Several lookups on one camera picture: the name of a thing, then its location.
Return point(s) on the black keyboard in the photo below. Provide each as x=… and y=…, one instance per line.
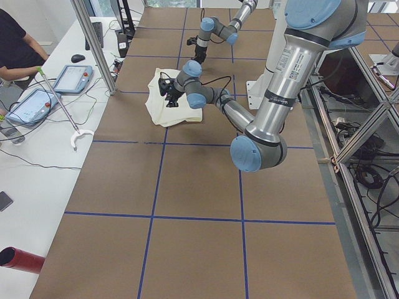
x=98, y=30

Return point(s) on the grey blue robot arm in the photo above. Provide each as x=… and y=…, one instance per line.
x=228, y=33
x=312, y=27

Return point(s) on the grey aluminium frame post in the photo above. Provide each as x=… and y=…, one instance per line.
x=97, y=52

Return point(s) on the far teach pendant tablet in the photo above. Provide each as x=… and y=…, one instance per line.
x=73, y=79

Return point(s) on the black computer mouse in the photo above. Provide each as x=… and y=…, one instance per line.
x=77, y=58

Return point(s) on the grabber stick with white hook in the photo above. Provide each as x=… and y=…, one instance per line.
x=78, y=132

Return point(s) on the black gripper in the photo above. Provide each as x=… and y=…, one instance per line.
x=174, y=93
x=199, y=51

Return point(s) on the near teach pendant tablet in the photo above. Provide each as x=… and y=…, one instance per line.
x=34, y=108

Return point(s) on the teach pendant tablet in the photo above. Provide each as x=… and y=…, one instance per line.
x=34, y=108
x=73, y=79

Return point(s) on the person in black shirt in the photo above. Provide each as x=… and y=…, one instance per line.
x=21, y=54

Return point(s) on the black smartphone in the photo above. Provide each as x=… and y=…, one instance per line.
x=5, y=201

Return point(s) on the red cylinder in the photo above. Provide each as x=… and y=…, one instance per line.
x=18, y=259

